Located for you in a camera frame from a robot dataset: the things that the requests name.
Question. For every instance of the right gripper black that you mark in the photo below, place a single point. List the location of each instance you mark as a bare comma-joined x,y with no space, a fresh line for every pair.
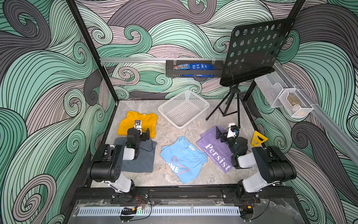
223,136

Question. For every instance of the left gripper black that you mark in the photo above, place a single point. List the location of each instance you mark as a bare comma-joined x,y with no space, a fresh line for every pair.
145,137

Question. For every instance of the purple Persist t-shirt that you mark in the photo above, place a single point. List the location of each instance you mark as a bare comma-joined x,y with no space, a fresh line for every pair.
216,150

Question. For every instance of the yellow t-shirt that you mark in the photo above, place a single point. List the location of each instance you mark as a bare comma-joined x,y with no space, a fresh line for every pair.
148,120

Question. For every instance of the grey-blue t-shirt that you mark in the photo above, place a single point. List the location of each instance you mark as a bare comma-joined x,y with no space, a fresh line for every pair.
140,161

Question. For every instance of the light blue t-shirt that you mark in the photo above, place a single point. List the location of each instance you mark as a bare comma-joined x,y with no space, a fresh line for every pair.
184,159

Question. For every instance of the white plastic basket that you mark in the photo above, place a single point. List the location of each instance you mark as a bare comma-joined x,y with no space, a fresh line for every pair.
183,108

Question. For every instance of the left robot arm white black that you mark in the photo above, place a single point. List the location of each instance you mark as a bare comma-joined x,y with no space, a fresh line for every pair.
106,164

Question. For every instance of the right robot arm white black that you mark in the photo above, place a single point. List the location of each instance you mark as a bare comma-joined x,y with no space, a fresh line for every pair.
273,166

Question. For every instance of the yellow triangular plastic piece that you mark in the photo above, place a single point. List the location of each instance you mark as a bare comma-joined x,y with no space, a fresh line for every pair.
258,139

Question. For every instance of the blue M&M candy bag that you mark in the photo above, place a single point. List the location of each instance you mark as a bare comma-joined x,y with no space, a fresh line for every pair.
194,66

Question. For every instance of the black perforated music stand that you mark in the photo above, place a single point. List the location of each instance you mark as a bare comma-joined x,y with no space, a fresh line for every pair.
253,51

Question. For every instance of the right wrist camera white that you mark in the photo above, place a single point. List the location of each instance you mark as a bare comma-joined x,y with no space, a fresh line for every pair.
233,130

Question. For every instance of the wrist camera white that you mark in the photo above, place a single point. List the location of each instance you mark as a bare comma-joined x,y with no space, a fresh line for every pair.
233,130
138,125

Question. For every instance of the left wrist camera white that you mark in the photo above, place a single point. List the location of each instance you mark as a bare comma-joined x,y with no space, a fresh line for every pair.
138,125

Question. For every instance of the black wall shelf tray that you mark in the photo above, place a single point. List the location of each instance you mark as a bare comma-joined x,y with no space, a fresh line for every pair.
217,72

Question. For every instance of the clear acrylic wall bin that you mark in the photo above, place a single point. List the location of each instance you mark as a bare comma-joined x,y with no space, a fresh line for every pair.
278,94

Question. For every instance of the aluminium rail back wall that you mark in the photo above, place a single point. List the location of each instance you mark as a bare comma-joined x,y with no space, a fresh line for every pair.
153,60

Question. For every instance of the white slotted cable duct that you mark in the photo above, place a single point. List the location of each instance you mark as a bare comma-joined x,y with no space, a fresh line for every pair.
162,211

